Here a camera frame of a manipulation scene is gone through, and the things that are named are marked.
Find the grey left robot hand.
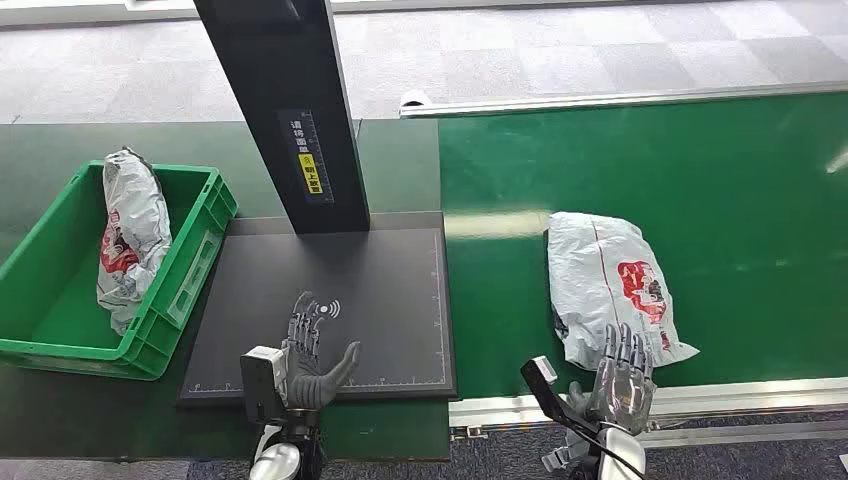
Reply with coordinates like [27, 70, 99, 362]
[280, 291, 362, 413]

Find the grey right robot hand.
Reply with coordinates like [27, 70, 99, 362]
[566, 323, 658, 436]

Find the white poly mailer package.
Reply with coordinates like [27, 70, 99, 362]
[547, 211, 701, 371]

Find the green conveyor belt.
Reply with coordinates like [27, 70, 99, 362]
[438, 92, 848, 401]

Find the crumpled white red-print package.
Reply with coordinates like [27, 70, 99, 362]
[96, 146, 174, 337]

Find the yellow label sticker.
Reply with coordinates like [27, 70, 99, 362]
[298, 153, 323, 196]

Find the green plastic crate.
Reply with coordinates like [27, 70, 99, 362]
[0, 160, 238, 382]

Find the black scanner column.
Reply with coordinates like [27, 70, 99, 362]
[193, 0, 371, 235]

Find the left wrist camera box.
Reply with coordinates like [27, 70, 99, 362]
[240, 345, 290, 425]

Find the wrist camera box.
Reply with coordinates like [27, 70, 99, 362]
[240, 345, 290, 425]
[520, 356, 599, 439]

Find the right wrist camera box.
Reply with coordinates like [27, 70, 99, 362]
[520, 356, 599, 439]

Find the aluminium conveyor side rail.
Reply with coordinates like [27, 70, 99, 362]
[449, 377, 848, 452]
[400, 80, 848, 119]

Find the black scanner base plate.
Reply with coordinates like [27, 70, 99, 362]
[177, 211, 458, 407]

